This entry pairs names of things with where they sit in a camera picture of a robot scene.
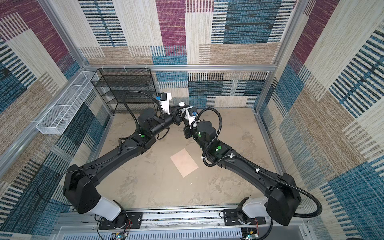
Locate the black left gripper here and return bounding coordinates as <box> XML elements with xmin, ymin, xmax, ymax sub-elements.
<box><xmin>150</xmin><ymin>105</ymin><xmax>189</xmax><ymax>140</ymax></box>

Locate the pink envelope with flap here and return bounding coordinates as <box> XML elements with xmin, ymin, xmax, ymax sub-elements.
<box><xmin>170</xmin><ymin>149</ymin><xmax>199</xmax><ymax>178</ymax></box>

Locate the white glue stick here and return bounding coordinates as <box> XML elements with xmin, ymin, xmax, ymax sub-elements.
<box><xmin>179</xmin><ymin>102</ymin><xmax>188</xmax><ymax>120</ymax></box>

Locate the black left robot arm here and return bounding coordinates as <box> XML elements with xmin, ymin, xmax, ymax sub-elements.
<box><xmin>63</xmin><ymin>106</ymin><xmax>185</xmax><ymax>229</ymax></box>

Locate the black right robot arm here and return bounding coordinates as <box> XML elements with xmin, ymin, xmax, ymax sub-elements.
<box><xmin>184</xmin><ymin>120</ymin><xmax>302</xmax><ymax>226</ymax></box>

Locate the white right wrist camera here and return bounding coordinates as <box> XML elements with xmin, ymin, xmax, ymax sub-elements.
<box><xmin>184</xmin><ymin>107</ymin><xmax>198</xmax><ymax>129</ymax></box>

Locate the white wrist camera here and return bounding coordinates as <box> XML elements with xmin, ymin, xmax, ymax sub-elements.
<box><xmin>156</xmin><ymin>93</ymin><xmax>172</xmax><ymax>115</ymax></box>
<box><xmin>184</xmin><ymin>107</ymin><xmax>198</xmax><ymax>129</ymax></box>

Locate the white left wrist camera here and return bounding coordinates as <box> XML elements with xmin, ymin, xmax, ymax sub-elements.
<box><xmin>156</xmin><ymin>93</ymin><xmax>172</xmax><ymax>115</ymax></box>

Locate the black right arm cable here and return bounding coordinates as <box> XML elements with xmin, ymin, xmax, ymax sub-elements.
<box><xmin>194</xmin><ymin>107</ymin><xmax>323</xmax><ymax>240</ymax></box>

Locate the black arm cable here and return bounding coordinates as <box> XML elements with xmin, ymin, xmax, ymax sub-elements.
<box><xmin>36</xmin><ymin>89</ymin><xmax>172</xmax><ymax>240</ymax></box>
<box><xmin>194</xmin><ymin>107</ymin><xmax>323</xmax><ymax>240</ymax></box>

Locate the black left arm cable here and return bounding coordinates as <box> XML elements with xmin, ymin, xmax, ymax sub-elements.
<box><xmin>36</xmin><ymin>89</ymin><xmax>172</xmax><ymax>240</ymax></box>

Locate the black wire shelf rack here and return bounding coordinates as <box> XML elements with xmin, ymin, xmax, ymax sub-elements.
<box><xmin>91</xmin><ymin>68</ymin><xmax>159</xmax><ymax>114</ymax></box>

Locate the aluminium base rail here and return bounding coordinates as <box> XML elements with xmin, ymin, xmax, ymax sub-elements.
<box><xmin>50</xmin><ymin>205</ymin><xmax>316</xmax><ymax>240</ymax></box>

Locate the white wire mesh basket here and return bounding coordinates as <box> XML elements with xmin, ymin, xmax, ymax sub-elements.
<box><xmin>36</xmin><ymin>71</ymin><xmax>95</xmax><ymax>135</ymax></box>

